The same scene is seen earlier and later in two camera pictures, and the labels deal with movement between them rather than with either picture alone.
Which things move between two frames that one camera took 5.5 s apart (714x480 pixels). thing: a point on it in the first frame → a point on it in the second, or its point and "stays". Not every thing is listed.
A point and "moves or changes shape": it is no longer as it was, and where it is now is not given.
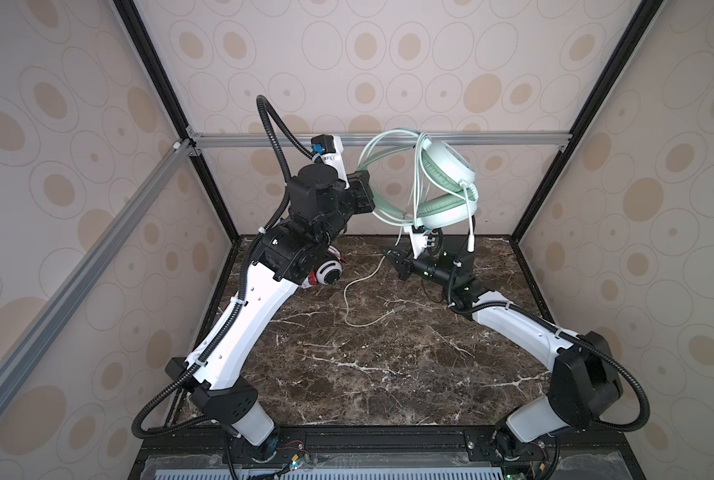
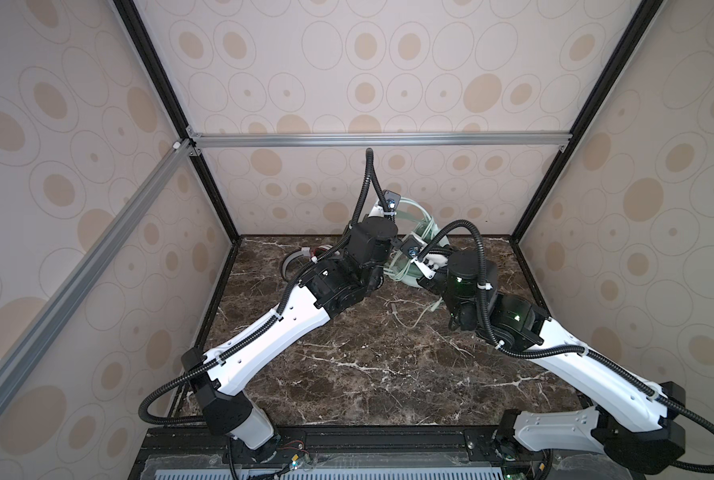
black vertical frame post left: [170, 94] stays
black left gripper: [358, 188] → [388, 242]
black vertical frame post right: [643, 15] stays
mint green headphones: [441, 191] moves or changes shape
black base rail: [392, 453] stays
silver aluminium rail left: [2, 381] stays
